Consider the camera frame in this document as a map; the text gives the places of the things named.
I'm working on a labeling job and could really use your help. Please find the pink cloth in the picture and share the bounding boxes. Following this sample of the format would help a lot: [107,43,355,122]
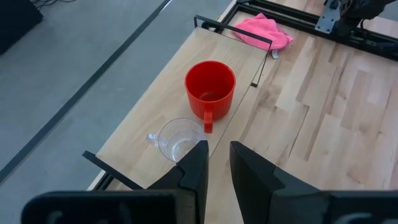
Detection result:
[233,12,295,60]

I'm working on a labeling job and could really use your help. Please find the black floor cable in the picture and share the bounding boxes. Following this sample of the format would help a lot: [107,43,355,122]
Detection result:
[30,0,77,9]

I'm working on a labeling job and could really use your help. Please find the black table frame rail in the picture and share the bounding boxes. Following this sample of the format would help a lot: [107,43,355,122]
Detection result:
[217,0,398,62]

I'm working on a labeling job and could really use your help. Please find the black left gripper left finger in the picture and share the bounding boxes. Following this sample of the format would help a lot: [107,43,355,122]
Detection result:
[145,139,210,224]

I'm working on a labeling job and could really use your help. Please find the clear glass mug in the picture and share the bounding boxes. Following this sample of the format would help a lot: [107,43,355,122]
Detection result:
[146,117,206,163]

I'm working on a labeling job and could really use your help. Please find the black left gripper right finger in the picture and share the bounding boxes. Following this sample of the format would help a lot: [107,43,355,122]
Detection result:
[229,141,331,224]

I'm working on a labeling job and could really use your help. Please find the red mug with handle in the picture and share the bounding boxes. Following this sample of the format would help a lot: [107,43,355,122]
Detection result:
[184,60,237,134]

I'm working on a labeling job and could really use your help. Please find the black floor box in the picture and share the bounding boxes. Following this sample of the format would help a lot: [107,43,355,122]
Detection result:
[0,0,44,55]

